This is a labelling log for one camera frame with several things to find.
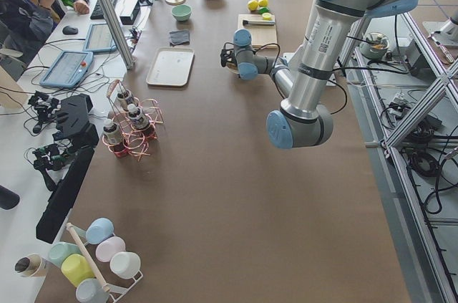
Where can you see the whole lemon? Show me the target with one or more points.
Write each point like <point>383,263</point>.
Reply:
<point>252,5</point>
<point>263,3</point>

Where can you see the white round plate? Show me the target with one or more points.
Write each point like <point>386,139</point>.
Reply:
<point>232,68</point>

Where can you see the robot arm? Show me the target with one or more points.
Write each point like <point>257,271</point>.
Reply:
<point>301,120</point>

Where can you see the white cup rack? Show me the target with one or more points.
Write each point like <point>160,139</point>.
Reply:
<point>110,282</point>

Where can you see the mint cup on rack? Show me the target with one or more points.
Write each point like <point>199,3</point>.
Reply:
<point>59,252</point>

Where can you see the pink cup on rack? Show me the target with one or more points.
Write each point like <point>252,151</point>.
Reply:
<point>109,247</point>

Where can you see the cream rabbit tray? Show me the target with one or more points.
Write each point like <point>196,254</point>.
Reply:
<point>171,67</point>

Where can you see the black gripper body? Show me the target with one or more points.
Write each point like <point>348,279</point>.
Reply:
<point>227,59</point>

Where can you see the green lime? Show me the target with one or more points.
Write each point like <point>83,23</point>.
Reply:
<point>263,10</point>

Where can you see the right tea bottle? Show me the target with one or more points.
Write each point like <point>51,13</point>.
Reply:
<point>112,132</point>

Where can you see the upper whole lemon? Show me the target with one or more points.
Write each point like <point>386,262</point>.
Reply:
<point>263,3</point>

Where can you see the teach pendant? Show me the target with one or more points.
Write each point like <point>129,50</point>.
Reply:
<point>99,39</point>
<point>67,70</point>

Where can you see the upper teach pendant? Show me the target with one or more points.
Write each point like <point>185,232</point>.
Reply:
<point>99,39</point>

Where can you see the black computer mouse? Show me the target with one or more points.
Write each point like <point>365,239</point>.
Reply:
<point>69,30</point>

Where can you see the copper wire bottle rack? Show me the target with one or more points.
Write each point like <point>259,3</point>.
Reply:
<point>134,142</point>

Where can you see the yellow cup on rack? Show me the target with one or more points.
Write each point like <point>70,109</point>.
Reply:
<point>76,269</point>

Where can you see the half lemon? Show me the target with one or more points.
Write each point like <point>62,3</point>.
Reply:
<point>267,16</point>

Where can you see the front tea bottle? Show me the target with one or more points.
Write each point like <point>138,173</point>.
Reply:
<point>137,118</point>

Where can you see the white cup on rack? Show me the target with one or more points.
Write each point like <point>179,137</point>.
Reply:
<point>125,264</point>

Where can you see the lower whole lemon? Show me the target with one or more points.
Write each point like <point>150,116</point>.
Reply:
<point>252,5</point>

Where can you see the light blue lower cup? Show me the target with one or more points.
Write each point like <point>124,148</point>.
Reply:
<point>90,291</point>

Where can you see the bamboo cutting board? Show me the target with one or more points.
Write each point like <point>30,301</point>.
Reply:
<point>260,34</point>

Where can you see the lower teach pendant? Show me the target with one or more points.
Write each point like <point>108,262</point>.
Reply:
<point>67,70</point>

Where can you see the seated person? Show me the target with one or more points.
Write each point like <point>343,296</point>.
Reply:
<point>31,22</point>

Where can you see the green ceramic bowl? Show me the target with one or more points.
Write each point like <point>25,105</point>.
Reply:
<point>181,12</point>

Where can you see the blue cup on rack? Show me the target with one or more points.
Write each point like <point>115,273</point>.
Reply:
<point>99,230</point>

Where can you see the tea bottle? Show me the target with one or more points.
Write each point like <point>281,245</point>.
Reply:
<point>124,98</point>
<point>137,118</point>
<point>112,132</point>

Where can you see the paper coffee cup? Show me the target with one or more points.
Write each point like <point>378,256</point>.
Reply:
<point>32,265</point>

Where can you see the grey folded cloth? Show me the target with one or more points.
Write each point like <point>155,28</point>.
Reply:
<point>179,37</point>

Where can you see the left tea bottle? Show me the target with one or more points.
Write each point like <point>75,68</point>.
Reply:
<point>124,98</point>

